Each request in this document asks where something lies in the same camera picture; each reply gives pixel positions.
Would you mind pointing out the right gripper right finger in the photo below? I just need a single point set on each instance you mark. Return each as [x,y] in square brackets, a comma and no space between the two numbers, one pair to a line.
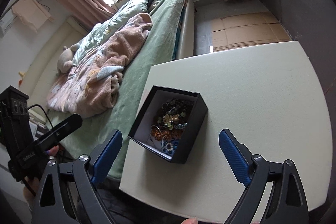
[287,201]

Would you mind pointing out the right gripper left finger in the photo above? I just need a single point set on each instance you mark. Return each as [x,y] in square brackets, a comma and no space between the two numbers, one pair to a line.
[53,202]

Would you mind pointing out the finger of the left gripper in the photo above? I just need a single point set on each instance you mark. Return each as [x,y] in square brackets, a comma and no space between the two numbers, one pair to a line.
[58,133]

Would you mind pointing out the gold butterfly brooch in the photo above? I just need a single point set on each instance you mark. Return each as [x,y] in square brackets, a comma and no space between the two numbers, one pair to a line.
[172,119]

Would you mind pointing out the black jewelry box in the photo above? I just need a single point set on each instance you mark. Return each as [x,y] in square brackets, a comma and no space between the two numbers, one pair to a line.
[149,129]

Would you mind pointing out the left hand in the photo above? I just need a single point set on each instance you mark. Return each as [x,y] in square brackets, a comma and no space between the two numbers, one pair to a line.
[34,183]

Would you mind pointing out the right hand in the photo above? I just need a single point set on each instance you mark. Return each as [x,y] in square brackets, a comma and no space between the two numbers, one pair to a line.
[190,221]

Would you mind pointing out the green bed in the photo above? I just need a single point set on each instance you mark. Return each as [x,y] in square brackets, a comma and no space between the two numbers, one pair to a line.
[158,48]

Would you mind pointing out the pink plush blanket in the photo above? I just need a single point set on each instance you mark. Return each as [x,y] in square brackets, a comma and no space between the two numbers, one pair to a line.
[92,87]

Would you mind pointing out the beige plush toy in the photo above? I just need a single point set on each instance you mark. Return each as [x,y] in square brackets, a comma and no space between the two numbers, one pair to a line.
[65,63]

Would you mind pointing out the red blue knot charm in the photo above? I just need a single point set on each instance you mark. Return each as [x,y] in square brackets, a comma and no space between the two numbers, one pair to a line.
[169,147]

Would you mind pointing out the floral green pillow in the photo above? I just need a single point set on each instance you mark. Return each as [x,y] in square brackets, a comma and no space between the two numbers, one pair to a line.
[101,32]

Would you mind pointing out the beige cloth on wall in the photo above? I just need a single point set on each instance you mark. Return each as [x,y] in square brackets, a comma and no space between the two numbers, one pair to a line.
[31,13]

